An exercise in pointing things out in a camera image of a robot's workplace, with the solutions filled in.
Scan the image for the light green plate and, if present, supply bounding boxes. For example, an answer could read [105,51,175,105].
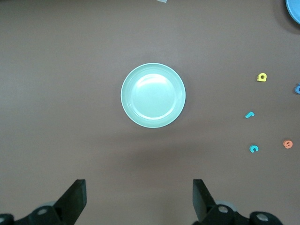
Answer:
[120,62,187,129]

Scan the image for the brown table cover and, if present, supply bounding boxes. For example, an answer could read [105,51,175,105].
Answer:
[0,0,300,225]

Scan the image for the blue plate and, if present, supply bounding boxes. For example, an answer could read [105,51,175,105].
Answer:
[285,0,300,24]

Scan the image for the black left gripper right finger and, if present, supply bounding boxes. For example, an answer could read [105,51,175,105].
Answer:
[192,179,250,225]

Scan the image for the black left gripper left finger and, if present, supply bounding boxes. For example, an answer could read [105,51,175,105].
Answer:
[14,179,88,225]

